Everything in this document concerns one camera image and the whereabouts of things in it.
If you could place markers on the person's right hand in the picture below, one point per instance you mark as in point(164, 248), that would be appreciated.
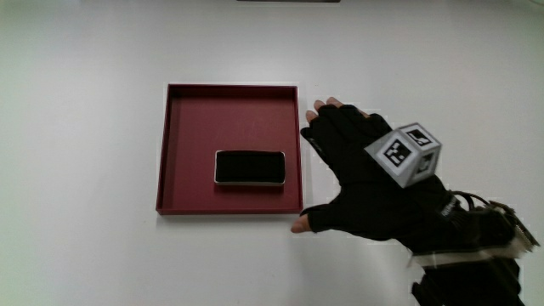
point(357, 200)

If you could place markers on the person's right forearm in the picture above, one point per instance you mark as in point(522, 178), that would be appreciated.
point(467, 263)

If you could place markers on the dark red square tray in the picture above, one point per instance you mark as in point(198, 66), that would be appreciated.
point(204, 123)

